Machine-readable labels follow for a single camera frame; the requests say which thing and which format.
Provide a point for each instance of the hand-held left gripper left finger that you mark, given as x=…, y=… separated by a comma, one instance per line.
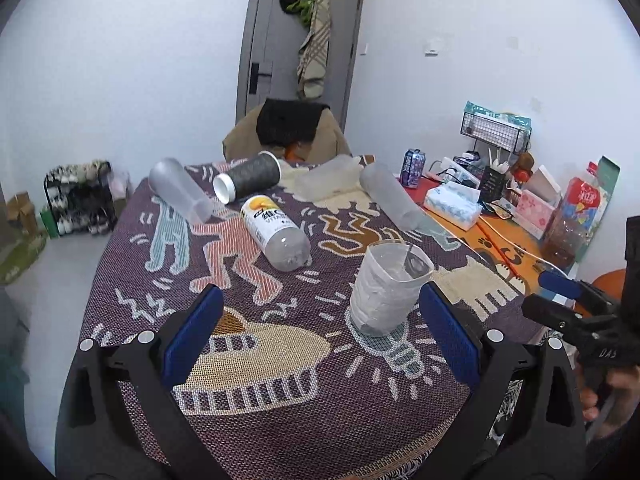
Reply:
x=195, y=332

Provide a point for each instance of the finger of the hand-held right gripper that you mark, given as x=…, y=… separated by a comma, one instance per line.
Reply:
x=550, y=312
x=560, y=284

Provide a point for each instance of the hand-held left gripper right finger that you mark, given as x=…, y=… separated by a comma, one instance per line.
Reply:
x=447, y=335

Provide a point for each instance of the clear taped plastic cup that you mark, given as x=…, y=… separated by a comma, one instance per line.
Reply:
x=387, y=290

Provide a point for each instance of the dark grey white-rimmed cup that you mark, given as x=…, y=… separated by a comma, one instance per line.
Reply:
x=250, y=176

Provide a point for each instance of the person's right hand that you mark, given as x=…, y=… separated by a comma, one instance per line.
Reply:
x=627, y=400

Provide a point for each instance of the orange stool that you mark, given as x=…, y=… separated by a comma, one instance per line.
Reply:
x=610, y=280

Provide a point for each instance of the orange printed desk mat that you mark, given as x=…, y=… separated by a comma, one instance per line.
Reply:
x=505, y=247

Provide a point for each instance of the red label juice bottle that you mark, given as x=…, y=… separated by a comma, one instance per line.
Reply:
x=575, y=217

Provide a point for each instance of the pink floral box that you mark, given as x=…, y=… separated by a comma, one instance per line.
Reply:
x=536, y=210

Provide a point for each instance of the printed figure table blanket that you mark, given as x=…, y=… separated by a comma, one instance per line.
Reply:
x=280, y=340

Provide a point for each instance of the white open box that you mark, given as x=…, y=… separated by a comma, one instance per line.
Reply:
x=542, y=182

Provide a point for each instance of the green cardboard box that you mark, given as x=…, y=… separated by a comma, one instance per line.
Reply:
x=609, y=185

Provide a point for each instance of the black pen holder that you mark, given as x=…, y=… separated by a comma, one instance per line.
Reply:
x=492, y=181

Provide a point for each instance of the brown plush toy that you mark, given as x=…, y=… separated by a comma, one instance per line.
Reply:
x=524, y=165

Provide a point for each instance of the white label plastic bottle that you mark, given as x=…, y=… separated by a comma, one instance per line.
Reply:
x=275, y=234

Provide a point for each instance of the blue patterned tissue box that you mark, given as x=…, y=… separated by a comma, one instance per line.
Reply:
x=452, y=204

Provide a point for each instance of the frosted bottle far left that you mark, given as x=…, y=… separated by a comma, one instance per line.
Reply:
x=180, y=190

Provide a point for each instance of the frosted bottle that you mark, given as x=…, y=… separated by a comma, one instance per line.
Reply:
x=392, y=196
x=180, y=190

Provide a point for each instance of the frosted bottle right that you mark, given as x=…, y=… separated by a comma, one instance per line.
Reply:
x=392, y=196

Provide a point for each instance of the white power strip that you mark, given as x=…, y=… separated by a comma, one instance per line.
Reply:
x=450, y=167

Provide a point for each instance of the blue soda can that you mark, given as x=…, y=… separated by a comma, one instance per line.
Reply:
x=413, y=168

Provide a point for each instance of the black shoe rack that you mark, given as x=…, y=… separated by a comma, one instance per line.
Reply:
x=80, y=200

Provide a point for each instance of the teal packet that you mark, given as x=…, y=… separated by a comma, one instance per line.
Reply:
x=500, y=116

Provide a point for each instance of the green bag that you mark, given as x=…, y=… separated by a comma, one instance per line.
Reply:
x=49, y=222

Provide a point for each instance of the green floor mat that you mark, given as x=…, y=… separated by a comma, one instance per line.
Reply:
x=20, y=257

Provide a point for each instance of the tan chair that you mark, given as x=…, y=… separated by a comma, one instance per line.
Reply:
x=330, y=137

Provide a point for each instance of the black garment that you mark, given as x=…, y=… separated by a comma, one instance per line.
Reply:
x=290, y=120

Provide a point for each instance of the grey door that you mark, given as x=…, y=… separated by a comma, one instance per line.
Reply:
x=280, y=60

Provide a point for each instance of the plaid hanging bag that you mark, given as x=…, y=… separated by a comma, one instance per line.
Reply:
x=315, y=50

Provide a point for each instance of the white wall switch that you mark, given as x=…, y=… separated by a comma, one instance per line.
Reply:
x=433, y=46

